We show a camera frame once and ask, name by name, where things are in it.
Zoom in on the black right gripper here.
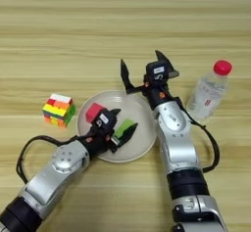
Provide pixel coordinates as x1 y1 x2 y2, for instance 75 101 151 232
120 49 184 111

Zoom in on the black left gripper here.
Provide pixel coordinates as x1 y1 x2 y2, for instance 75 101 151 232
79 108 139 161

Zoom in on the red cube block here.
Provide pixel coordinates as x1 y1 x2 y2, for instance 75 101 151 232
84 102 107 124

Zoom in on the multicoloured puzzle cube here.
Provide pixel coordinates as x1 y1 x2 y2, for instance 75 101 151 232
41 93 77 128

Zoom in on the clear bottle with red cap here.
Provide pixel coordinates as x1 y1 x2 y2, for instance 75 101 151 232
184 59 233 122

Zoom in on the right gripper labelled black box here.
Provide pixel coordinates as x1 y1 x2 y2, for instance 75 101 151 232
145 60 173 84

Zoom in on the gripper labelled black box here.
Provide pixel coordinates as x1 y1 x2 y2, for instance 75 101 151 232
145 60 173 84
91 111 119 136

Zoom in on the left gripper labelled black box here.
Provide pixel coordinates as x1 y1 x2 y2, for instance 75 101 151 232
91 111 119 136

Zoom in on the round beige plate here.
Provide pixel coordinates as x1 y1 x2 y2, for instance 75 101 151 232
76 90 158 164

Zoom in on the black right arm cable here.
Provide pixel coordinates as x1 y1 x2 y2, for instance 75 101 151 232
176 96 221 174

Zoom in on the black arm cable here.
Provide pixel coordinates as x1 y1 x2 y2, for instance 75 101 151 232
16 134 90 185
176 96 221 174

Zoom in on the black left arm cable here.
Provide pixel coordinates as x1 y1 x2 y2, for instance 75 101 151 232
16 134 90 185

